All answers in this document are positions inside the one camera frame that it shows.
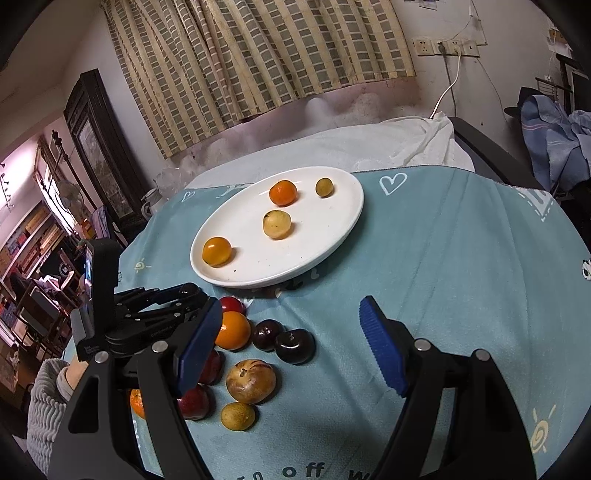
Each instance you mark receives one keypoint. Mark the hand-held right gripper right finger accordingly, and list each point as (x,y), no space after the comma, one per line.
(383,350)

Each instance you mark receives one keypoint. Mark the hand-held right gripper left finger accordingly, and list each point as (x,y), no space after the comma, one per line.
(199,348)

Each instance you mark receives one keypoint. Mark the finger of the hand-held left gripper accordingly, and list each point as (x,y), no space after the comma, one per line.
(161,325)
(161,295)

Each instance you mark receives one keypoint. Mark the bright red plum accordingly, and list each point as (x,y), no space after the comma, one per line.
(233,305)

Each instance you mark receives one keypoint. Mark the brown passion fruit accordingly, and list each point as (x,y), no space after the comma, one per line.
(250,381)

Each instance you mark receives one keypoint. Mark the black plum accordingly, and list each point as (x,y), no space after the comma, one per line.
(295,346)
(267,333)

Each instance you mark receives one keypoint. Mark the small yellow fruit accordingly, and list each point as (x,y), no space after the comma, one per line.
(238,415)

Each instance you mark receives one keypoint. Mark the white oval plate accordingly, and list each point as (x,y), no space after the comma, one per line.
(314,221)

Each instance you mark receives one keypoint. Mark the person's left forearm grey sleeve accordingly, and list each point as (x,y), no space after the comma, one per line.
(46,410)

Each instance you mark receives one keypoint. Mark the yellow-orange tangerine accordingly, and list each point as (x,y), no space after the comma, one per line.
(217,251)

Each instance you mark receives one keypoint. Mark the wooden shelf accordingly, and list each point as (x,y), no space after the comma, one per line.
(32,235)

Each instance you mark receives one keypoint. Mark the white kettle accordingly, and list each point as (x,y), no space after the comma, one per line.
(152,203)

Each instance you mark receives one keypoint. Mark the white standing fan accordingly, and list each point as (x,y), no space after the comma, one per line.
(69,191)

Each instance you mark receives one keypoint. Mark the teal printed tablecloth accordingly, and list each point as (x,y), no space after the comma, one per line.
(438,258)

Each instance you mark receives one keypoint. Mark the clear plastic bag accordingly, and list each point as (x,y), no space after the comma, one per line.
(173,177)

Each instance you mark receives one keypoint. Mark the yellow round fruit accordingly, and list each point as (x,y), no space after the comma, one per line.
(277,224)

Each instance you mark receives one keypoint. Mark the small green fruit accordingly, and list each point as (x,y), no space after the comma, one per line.
(324,187)

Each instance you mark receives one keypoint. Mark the white blanket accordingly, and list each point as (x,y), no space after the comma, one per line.
(346,147)

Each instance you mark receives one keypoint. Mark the checked beige curtain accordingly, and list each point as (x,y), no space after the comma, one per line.
(258,60)

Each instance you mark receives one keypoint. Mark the blue clothes pile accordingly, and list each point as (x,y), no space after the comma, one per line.
(549,134)

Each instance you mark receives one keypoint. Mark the white wall socket strip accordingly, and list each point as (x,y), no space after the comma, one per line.
(422,46)

